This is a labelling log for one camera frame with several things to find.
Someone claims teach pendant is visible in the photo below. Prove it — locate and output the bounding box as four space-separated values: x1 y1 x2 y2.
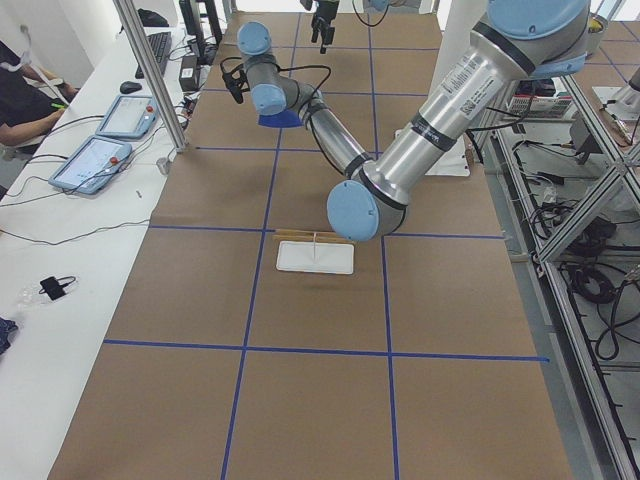
96 95 157 140
48 135 133 195

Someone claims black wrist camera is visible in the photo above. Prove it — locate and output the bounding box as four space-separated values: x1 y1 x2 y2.
220 56 250 104

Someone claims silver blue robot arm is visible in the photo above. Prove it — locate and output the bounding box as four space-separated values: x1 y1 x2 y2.
237 1 590 241

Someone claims black power adapter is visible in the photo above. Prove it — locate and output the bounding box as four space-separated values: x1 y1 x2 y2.
179 55 200 92

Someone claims small black device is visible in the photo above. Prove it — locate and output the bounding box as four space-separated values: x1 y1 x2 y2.
39 276 77 301

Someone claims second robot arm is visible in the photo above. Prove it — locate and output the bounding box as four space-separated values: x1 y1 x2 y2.
352 0 422 28

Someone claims black keyboard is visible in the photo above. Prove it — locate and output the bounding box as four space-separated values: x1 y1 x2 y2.
147 31 172 75

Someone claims aluminium frame post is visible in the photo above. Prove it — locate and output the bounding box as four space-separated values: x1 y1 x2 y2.
113 0 187 153

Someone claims black monitor stand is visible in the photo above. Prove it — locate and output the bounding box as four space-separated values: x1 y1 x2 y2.
178 0 223 66

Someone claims lower teach pendant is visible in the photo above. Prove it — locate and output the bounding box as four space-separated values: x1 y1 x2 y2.
48 135 133 195

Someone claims upper teach pendant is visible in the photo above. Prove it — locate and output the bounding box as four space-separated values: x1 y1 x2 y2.
96 95 157 140

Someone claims black computer mouse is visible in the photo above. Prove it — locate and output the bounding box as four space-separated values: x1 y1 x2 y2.
119 81 142 95

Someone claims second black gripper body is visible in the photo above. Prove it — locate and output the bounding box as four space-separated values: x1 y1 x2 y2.
300 0 338 53

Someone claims white pedestal column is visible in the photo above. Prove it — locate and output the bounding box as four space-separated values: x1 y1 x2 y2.
394 0 491 178

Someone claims blue towel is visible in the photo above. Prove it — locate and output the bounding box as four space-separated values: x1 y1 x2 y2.
258 110 303 129

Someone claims white rack base tray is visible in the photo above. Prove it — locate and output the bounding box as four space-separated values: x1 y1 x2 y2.
276 241 354 275

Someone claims seated person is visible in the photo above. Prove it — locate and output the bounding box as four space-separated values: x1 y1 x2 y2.
1 42 64 147

